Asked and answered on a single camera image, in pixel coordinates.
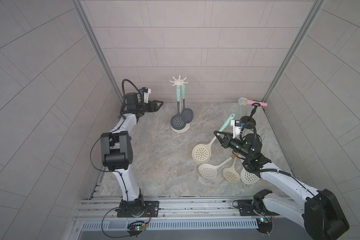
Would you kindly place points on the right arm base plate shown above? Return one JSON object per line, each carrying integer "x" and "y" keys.
{"x": 246, "y": 208}

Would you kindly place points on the green circuit board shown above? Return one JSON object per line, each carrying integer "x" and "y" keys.
{"x": 136, "y": 228}
{"x": 265, "y": 226}

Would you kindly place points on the pink toy microphone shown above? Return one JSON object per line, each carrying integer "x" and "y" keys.
{"x": 247, "y": 102}

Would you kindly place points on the cream utensil rack stand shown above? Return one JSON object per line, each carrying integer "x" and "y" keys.
{"x": 179, "y": 82}

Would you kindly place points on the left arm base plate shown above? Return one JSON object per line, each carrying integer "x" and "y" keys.
{"x": 136, "y": 209}

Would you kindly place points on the cream skimmer green handle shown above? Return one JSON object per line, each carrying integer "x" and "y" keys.
{"x": 202, "y": 152}

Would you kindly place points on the left green circuit board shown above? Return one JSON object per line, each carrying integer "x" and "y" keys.
{"x": 136, "y": 228}

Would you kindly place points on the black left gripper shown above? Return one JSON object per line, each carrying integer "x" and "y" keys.
{"x": 152, "y": 106}

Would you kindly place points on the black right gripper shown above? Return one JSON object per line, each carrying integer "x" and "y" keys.
{"x": 227, "y": 141}

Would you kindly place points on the grey skimmer green handle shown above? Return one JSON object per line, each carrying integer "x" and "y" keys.
{"x": 187, "y": 113}
{"x": 177, "y": 121}

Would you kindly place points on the cream skimmer leftmost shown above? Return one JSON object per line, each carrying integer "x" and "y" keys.
{"x": 209, "y": 171}

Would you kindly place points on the cream skimmer rightmost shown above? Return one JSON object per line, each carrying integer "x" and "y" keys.
{"x": 248, "y": 178}

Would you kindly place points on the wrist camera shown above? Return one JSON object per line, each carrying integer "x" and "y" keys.
{"x": 237, "y": 126}
{"x": 145, "y": 92}

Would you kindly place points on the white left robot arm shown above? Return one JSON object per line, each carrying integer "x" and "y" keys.
{"x": 116, "y": 148}

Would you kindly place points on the aluminium mounting rail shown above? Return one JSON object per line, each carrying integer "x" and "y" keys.
{"x": 174, "y": 214}

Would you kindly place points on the right green circuit board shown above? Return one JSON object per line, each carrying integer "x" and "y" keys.
{"x": 265, "y": 226}

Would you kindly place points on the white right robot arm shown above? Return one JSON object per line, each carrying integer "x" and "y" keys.
{"x": 318, "y": 212}

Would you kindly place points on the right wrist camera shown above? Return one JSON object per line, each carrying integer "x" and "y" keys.
{"x": 237, "y": 126}

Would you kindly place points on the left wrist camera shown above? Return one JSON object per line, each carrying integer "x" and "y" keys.
{"x": 145, "y": 92}

